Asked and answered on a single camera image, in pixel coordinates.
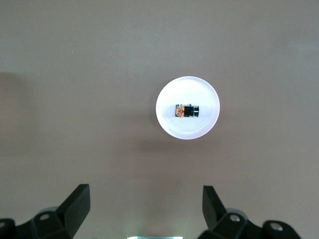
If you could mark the pale pink round plate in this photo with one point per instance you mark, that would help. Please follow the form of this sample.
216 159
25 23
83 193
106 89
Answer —
174 87

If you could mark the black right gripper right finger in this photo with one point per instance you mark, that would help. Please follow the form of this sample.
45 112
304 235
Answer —
214 211

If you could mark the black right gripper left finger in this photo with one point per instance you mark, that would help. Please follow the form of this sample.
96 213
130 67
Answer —
74 211

